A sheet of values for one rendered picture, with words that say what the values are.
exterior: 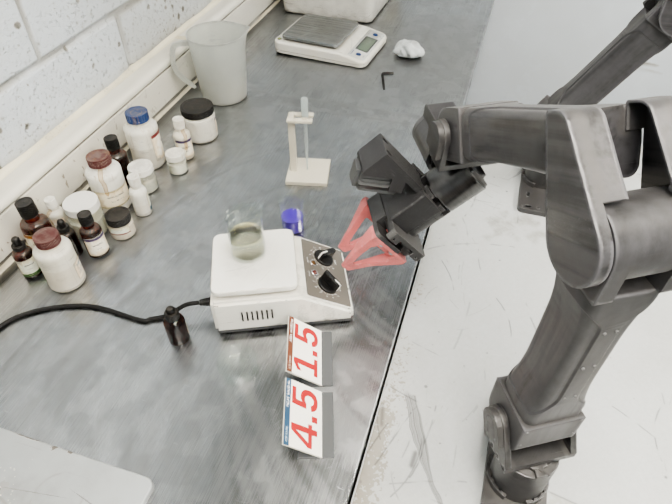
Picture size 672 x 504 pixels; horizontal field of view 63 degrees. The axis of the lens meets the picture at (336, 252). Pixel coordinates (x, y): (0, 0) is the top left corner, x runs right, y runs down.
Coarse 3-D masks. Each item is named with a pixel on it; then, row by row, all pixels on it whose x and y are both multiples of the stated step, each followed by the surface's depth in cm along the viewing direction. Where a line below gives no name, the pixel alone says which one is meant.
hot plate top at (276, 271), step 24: (216, 240) 82; (288, 240) 82; (216, 264) 78; (240, 264) 78; (264, 264) 78; (288, 264) 78; (216, 288) 75; (240, 288) 75; (264, 288) 75; (288, 288) 76
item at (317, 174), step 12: (288, 120) 99; (300, 120) 99; (312, 120) 99; (288, 132) 101; (288, 168) 108; (300, 168) 108; (312, 168) 108; (324, 168) 108; (288, 180) 105; (300, 180) 105; (312, 180) 105; (324, 180) 105
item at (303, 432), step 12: (300, 396) 70; (312, 396) 72; (300, 408) 69; (312, 408) 70; (300, 420) 68; (312, 420) 69; (300, 432) 67; (312, 432) 68; (300, 444) 66; (312, 444) 67
